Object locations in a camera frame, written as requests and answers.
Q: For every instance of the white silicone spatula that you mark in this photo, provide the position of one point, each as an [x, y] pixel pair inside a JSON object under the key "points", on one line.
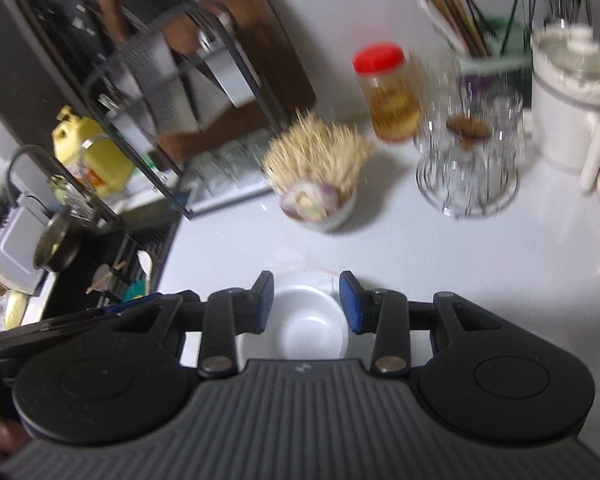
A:
{"points": [[146, 264]]}

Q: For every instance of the white electric cooking pot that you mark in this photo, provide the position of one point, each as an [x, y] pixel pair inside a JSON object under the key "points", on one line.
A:
{"points": [[565, 103]]}

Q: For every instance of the red-lid plastic jar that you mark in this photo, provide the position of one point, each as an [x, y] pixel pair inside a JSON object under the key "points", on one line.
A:
{"points": [[384, 78]]}

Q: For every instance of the chopstick utensil holder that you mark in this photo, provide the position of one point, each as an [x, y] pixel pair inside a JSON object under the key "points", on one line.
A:
{"points": [[489, 51]]}

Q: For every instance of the green sunflower sink mat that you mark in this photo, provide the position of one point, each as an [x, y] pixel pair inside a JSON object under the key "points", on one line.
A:
{"points": [[135, 290]]}

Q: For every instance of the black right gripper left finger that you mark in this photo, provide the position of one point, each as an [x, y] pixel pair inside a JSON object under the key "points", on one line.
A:
{"points": [[221, 318]]}

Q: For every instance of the chrome faucet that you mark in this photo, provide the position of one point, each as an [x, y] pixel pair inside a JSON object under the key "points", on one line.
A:
{"points": [[28, 170]]}

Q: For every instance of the wooden cutting board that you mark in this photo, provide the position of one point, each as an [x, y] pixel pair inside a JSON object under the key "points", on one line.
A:
{"points": [[243, 72]]}

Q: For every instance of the black wire dish rack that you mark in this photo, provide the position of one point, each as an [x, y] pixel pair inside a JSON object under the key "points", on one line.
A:
{"points": [[140, 89]]}

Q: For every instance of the enoki mushroom bunch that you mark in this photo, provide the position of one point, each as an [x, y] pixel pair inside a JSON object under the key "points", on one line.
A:
{"points": [[315, 151]]}

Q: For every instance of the white bowl with vegetables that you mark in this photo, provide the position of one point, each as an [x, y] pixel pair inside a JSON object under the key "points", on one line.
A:
{"points": [[333, 222]]}

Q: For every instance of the sliced purple onion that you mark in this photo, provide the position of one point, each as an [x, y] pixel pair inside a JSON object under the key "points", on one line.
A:
{"points": [[310, 201]]}

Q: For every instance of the small white ceramic bowl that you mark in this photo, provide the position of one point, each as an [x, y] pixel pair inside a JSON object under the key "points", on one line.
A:
{"points": [[306, 322]]}

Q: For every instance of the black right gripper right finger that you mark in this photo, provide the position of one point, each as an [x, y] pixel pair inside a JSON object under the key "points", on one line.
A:
{"points": [[389, 316]]}

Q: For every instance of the amber glass saucer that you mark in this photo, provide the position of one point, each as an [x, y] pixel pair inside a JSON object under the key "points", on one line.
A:
{"points": [[469, 127]]}

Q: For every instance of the wire cup holder rack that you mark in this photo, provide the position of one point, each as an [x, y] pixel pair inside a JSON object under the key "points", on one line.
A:
{"points": [[471, 179]]}

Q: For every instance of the yellow bottle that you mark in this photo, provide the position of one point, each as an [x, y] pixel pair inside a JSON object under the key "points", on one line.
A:
{"points": [[83, 148]]}

